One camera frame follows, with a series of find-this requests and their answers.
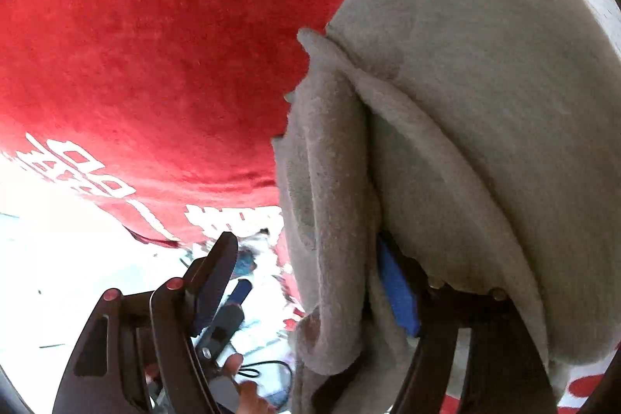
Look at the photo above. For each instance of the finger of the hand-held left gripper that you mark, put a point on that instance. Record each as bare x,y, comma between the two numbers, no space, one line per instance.
228,322

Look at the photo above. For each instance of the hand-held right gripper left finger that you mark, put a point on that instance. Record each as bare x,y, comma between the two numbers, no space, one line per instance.
213,278

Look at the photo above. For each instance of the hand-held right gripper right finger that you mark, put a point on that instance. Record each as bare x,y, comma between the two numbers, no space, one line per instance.
398,288

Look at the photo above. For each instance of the grey small garment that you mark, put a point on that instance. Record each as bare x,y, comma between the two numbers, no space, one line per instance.
485,103

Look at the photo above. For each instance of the person's left hand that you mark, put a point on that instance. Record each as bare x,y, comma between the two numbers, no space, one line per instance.
247,397

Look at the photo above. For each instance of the red printed blanket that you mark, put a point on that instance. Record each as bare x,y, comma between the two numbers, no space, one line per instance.
145,55

